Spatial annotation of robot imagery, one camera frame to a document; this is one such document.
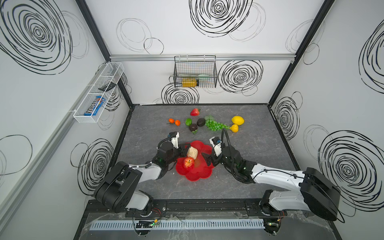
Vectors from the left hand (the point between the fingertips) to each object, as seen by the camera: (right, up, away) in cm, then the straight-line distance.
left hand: (191, 144), depth 86 cm
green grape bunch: (+16, +10, +16) cm, 25 cm away
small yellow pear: (+29, +9, +16) cm, 34 cm away
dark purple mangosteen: (+1, +9, +16) cm, 19 cm away
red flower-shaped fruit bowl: (+6, -15, +1) cm, 16 cm away
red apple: (-2, -10, -3) cm, 10 cm away
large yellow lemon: (+33, +14, +20) cm, 41 cm away
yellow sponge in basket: (-2, +37, +2) cm, 37 cm away
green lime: (-3, +13, +19) cm, 23 cm away
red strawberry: (+2, +20, +26) cm, 33 cm away
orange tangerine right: (-10, +12, +20) cm, 26 cm away
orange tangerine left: (-15, +14, +22) cm, 30 cm away
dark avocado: (+6, +13, +17) cm, 22 cm away
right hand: (+9, -1, -5) cm, 10 cm away
